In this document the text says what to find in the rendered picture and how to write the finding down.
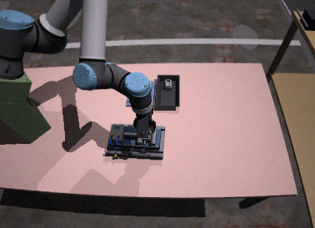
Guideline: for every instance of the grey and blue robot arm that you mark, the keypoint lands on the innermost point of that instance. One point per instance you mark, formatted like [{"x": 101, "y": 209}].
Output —
[{"x": 48, "y": 35}]

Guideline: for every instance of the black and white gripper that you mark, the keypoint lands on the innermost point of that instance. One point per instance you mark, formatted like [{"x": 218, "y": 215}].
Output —
[{"x": 151, "y": 122}]

